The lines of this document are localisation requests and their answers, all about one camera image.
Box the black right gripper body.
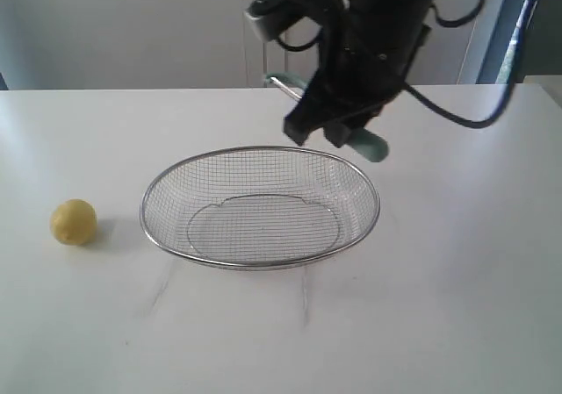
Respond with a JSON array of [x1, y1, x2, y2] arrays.
[[316, 0, 433, 112]]

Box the green handled peeler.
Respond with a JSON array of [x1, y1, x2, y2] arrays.
[[263, 72, 389, 162]]

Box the yellow lemon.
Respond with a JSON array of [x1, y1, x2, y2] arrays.
[[49, 199, 97, 246]]

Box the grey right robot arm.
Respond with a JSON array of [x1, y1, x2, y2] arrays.
[[284, 0, 436, 147]]

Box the white cabinet doors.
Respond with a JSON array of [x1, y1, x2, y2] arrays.
[[0, 0, 515, 90]]

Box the metal wire mesh basket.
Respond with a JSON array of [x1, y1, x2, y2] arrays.
[[140, 146, 380, 270]]

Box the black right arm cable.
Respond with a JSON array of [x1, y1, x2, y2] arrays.
[[274, 0, 542, 130]]

